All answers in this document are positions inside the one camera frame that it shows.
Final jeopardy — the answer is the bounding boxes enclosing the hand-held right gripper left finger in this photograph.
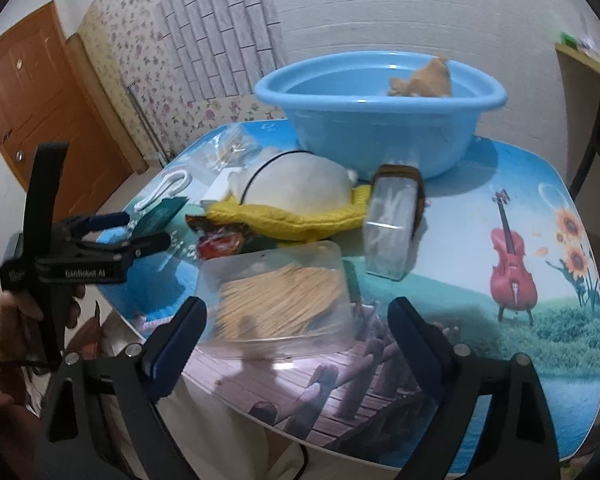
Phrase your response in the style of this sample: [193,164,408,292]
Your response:
[32,296,208,480]

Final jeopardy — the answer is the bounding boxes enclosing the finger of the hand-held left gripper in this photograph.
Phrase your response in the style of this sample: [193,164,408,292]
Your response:
[77,231,172,267]
[55,211,132,242]

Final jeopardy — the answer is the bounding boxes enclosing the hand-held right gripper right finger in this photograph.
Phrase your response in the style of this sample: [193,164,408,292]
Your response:
[387,296,568,480]

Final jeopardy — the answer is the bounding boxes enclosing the green packet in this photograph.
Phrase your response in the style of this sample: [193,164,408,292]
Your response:
[132,197,188,241]

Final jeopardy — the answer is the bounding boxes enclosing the white plastic hook hanger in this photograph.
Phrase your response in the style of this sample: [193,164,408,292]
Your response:
[134,169,190,212]

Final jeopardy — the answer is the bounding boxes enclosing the clear toothpick box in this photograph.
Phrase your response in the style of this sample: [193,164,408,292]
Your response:
[196,240,361,361]

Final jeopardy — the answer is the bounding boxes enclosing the clear cotton swab box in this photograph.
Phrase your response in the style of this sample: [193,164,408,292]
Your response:
[362,164,427,281]

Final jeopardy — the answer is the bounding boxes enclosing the clear plastic bag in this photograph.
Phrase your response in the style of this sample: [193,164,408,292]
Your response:
[192,127,261,176]

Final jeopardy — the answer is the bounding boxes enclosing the white cap with black cord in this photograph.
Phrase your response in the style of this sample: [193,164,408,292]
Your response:
[227,152,358,213]

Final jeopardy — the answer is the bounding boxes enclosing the blue plastic basin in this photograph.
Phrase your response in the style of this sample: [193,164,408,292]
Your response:
[254,50,508,181]

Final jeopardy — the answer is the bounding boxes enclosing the person's left forearm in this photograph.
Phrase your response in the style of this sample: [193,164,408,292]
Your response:
[0,305,45,480]

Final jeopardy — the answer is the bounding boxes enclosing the person's left hand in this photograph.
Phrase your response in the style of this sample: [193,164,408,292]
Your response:
[0,282,88,332]

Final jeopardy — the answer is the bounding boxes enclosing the red snack wrapper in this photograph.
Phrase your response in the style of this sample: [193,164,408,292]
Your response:
[187,212,253,261]

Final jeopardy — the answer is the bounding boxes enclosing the small white box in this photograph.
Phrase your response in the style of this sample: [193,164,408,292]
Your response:
[200,167,241,206]

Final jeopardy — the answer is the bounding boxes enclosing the brown wooden door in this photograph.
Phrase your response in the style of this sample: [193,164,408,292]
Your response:
[0,1,148,221]

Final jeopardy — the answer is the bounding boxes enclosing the orange plush toy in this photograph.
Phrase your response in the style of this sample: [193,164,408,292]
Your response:
[386,56,455,98]

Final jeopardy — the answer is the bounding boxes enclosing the wooden side desk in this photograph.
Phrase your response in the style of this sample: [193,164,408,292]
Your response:
[555,35,600,201]

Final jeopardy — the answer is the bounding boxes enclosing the black cable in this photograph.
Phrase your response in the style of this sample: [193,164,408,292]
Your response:
[275,437,312,480]

